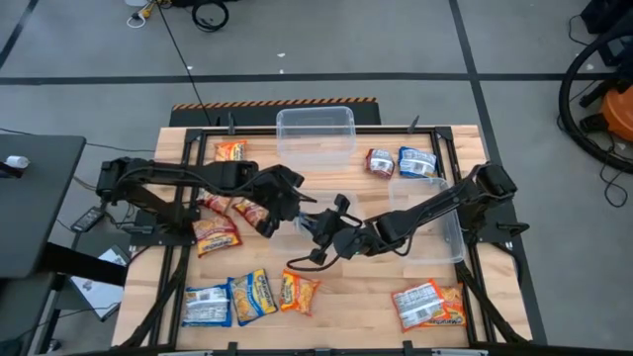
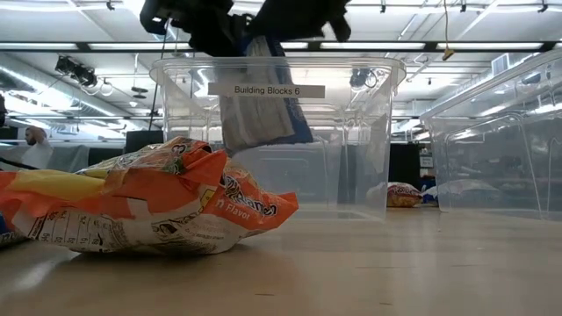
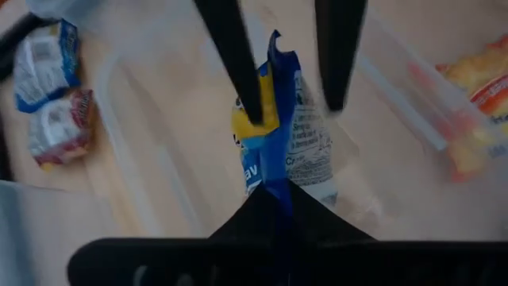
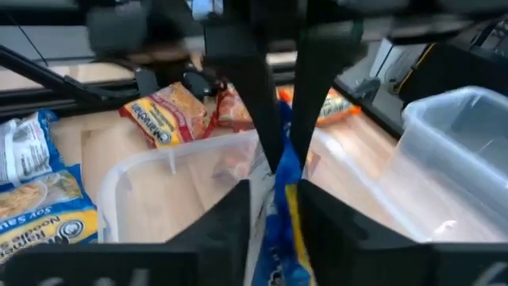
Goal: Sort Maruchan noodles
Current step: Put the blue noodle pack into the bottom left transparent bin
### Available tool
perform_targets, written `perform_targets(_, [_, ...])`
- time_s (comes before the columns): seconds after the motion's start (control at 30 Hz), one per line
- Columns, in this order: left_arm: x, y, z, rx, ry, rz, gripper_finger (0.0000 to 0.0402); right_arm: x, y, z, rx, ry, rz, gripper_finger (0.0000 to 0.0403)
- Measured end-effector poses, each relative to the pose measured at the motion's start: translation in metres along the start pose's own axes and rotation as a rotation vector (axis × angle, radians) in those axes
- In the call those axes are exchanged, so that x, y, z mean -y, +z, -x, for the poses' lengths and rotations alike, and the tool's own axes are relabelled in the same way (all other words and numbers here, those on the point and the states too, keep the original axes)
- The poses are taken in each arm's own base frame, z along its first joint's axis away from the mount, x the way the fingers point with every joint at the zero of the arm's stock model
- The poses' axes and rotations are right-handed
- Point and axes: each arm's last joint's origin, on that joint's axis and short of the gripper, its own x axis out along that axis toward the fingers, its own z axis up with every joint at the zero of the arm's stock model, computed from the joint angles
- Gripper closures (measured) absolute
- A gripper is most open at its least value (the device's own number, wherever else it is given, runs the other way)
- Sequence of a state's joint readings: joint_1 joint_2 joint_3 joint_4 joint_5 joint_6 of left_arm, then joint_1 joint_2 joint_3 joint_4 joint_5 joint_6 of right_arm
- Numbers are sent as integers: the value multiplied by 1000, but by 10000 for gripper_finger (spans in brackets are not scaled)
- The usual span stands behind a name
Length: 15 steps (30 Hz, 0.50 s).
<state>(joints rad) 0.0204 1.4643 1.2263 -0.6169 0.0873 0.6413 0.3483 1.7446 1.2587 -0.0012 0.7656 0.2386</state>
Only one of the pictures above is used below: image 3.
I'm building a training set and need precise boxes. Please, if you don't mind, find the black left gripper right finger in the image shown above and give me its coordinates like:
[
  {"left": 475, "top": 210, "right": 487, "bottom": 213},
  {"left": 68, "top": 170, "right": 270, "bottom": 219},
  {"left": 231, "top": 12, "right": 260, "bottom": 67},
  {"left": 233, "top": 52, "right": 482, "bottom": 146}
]
[{"left": 291, "top": 180, "right": 508, "bottom": 286}]

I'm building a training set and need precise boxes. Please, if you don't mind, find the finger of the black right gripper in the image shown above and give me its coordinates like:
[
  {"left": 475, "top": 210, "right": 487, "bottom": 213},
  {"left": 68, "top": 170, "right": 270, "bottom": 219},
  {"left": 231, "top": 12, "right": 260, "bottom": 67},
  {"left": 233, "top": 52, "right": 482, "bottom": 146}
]
[
  {"left": 314, "top": 0, "right": 369, "bottom": 114},
  {"left": 192, "top": 0, "right": 264, "bottom": 126}
]

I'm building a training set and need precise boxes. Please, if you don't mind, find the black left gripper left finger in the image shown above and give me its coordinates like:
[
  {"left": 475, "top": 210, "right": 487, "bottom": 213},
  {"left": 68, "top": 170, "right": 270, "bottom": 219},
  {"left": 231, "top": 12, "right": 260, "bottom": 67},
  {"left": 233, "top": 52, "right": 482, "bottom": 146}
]
[{"left": 66, "top": 182, "right": 279, "bottom": 286}]

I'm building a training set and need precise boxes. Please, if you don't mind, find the blue Maruchan noodle packet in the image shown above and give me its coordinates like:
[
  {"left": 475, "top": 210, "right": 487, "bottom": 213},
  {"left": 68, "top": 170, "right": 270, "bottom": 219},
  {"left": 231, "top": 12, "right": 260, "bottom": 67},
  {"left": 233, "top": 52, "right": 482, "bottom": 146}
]
[
  {"left": 13, "top": 18, "right": 82, "bottom": 114},
  {"left": 231, "top": 29, "right": 339, "bottom": 218}
]

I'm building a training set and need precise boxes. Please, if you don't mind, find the red Maruchan noodle packet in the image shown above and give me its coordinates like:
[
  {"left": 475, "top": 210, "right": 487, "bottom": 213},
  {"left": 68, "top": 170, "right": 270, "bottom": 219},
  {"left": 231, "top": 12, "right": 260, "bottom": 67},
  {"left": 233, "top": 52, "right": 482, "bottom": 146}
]
[{"left": 26, "top": 89, "right": 96, "bottom": 170}]

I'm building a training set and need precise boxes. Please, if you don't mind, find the orange Maruchan noodle packet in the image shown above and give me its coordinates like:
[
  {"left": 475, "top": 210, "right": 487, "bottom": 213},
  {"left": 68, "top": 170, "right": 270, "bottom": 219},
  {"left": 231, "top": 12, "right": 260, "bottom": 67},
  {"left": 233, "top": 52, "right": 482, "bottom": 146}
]
[{"left": 408, "top": 34, "right": 508, "bottom": 184}]

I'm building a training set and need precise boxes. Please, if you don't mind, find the clear plastic container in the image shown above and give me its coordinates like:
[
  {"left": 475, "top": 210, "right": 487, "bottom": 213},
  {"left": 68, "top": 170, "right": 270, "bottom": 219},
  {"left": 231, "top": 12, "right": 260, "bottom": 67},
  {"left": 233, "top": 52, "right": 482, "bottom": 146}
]
[{"left": 93, "top": 0, "right": 495, "bottom": 239}]

